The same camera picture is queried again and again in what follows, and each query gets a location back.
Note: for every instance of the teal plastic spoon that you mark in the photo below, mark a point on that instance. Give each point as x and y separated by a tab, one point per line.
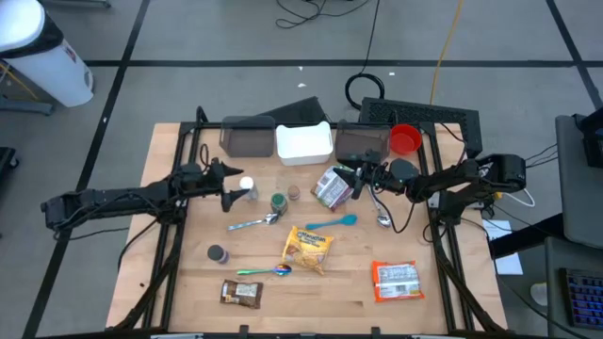
347	219

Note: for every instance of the grey translucent plastic bin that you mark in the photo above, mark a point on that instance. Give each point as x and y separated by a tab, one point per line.
360	139
247	141

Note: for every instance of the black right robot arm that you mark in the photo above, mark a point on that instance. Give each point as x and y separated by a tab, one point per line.
452	181

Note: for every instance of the black backlit keyboard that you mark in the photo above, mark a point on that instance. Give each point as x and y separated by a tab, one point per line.
584	296

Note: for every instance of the pink green ramen packet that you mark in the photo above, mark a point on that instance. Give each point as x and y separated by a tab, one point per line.
330	190

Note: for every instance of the brown snack packet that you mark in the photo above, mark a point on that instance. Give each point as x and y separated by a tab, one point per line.
240	293

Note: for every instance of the white-lid spice jar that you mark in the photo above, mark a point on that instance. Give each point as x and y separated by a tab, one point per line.
247	182

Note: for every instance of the grey desk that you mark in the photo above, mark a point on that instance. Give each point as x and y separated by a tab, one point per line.
553	282
579	198

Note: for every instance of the white paper sheet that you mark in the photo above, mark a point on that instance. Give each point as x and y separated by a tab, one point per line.
509	263

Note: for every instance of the black desk device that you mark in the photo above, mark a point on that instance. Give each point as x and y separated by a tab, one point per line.
593	141

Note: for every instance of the small cork-stopper glass jar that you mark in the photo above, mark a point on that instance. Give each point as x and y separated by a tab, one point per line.
294	191

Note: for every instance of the yellow Maruchan ramen packet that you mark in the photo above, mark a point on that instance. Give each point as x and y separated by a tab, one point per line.
306	247

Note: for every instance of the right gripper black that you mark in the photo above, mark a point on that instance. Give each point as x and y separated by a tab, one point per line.
379	176

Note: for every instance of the silver metal spoon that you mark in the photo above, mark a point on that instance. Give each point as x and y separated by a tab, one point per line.
271	218
384	220

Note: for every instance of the green-lid glass jar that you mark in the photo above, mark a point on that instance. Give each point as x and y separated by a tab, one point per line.
279	202

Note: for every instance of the white plastic bin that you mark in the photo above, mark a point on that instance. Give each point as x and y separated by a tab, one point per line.
304	143

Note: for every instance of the iridescent rainbow spoon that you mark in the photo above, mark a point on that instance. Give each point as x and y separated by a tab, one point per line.
282	269

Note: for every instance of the orange ramen packet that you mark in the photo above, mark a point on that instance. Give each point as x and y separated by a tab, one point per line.
396	280

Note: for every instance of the black aluminium table frame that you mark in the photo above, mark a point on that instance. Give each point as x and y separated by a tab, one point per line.
184	141

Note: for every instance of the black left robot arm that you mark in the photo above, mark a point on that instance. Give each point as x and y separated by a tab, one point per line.
118	195

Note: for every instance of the white trash bin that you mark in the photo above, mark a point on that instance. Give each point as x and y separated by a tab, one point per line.
56	70

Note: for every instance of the black-lid purple jar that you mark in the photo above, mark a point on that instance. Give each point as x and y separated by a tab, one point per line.
216	253

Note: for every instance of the red plastic bowl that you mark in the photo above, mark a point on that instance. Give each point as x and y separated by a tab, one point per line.
405	141

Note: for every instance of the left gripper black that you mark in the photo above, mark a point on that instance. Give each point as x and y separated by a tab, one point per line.
207	179

